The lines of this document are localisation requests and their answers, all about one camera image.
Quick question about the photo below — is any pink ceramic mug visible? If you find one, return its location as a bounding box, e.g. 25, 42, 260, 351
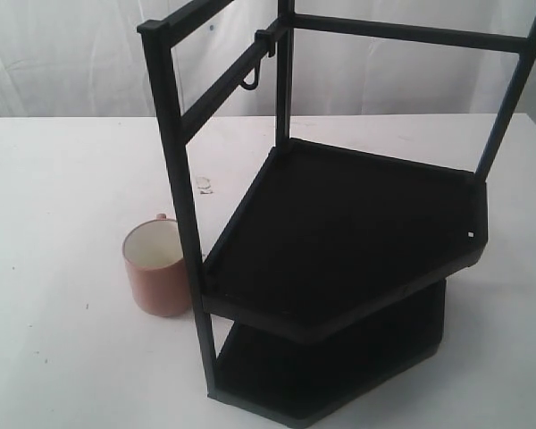
121, 214, 191, 317

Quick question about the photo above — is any black metal shelf rack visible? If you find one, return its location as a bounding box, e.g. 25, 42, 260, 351
138, 1, 536, 428

